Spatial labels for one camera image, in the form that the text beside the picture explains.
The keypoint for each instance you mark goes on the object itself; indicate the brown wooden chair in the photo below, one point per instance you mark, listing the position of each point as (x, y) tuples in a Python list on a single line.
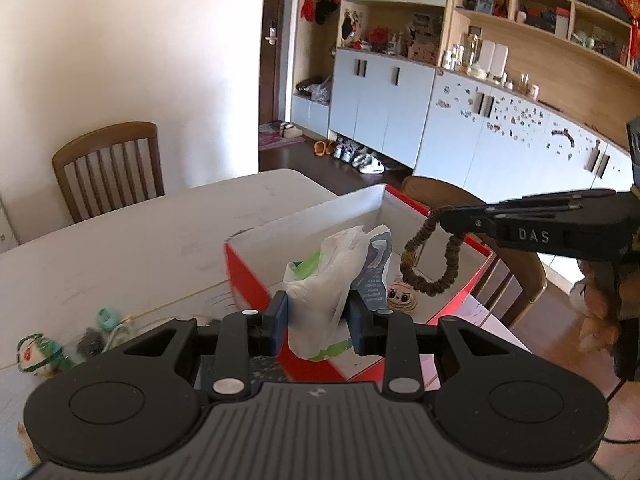
[(520, 270)]

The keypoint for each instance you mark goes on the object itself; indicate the dark blue speckled mat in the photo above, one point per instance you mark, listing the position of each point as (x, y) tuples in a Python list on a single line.
[(267, 370)]

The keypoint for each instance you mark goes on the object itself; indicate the white storage canisters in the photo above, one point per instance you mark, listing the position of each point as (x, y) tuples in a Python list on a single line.
[(492, 60)]

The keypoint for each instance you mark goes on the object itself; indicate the black hanging hat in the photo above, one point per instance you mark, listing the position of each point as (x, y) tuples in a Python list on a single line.
[(327, 7)]

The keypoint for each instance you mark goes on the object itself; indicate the red knot decoration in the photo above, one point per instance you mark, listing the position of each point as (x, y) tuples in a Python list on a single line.
[(631, 15)]

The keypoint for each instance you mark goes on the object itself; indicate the small plush doll face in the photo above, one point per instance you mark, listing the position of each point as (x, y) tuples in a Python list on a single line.
[(402, 296)]

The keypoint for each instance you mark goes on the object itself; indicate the small cardboard box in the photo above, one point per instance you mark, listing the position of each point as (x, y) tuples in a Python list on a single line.
[(421, 52)]

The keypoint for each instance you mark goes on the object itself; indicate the white and wood wall cabinet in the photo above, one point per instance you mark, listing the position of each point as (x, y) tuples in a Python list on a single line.
[(450, 125)]

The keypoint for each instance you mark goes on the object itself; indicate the patterned doormat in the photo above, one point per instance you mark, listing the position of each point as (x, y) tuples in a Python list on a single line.
[(275, 140)]

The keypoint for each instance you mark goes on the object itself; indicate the row of sneakers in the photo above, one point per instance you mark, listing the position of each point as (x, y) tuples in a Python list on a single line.
[(360, 157)]

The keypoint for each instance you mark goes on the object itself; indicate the white sachet with green tassel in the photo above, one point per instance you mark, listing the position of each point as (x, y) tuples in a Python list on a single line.
[(35, 352)]

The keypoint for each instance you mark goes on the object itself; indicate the pair of orange slippers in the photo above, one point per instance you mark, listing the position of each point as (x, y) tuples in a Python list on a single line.
[(324, 147)]

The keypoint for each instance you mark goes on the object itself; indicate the wooden slat-back chair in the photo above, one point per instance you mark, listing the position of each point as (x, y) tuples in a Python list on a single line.
[(107, 160)]

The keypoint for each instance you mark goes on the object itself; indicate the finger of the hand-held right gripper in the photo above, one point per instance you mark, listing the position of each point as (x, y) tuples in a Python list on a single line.
[(550, 199), (465, 222)]

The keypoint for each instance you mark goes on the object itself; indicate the dark brown door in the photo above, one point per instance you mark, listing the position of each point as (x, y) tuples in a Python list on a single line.
[(276, 75)]

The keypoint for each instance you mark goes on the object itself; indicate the white plastic bag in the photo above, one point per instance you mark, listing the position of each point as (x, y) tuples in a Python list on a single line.
[(320, 285)]

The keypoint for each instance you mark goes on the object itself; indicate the person's right hand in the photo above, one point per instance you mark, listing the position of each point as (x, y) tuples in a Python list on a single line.
[(597, 305)]

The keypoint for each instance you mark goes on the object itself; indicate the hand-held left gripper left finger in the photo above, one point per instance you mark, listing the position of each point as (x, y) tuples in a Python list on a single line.
[(278, 325)]

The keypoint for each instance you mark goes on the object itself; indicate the pair of beige slippers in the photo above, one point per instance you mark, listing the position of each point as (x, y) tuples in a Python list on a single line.
[(290, 129)]

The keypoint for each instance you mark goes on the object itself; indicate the red hanging ornament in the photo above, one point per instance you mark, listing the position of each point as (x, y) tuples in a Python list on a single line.
[(308, 7)]

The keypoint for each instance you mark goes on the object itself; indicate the teal knitted item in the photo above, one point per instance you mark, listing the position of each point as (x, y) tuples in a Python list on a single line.
[(107, 319)]

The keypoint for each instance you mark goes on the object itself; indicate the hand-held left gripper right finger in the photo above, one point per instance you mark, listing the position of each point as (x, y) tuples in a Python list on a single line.
[(358, 327)]

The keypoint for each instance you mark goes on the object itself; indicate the red cardboard box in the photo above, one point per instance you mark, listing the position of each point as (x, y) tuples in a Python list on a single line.
[(250, 280)]

